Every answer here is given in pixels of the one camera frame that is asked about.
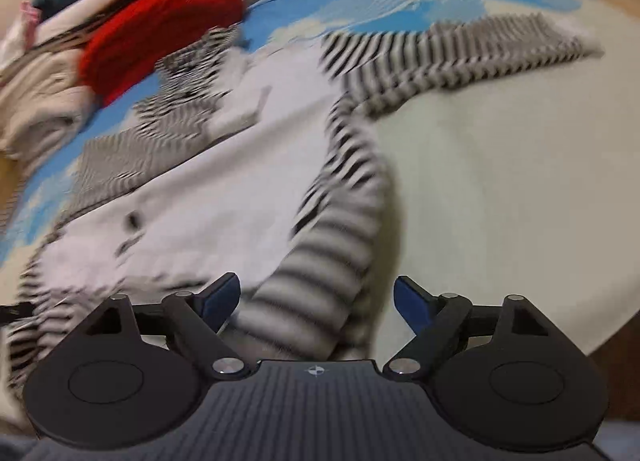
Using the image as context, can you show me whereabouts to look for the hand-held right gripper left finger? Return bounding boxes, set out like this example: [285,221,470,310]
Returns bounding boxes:
[75,271,251,382]

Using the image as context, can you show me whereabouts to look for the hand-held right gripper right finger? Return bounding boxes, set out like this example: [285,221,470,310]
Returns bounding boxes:
[382,275,562,381]

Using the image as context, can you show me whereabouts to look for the black white striped hoodie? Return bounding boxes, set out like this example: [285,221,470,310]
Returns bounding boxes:
[0,13,603,392]

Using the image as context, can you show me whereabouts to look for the white and pink clothes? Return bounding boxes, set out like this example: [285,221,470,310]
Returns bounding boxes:
[0,1,43,72]

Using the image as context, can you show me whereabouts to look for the white folded quilt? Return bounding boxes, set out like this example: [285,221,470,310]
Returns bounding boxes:
[0,48,101,162]

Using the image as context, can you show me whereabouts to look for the red folded blanket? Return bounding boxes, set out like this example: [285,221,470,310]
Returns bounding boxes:
[79,0,246,108]

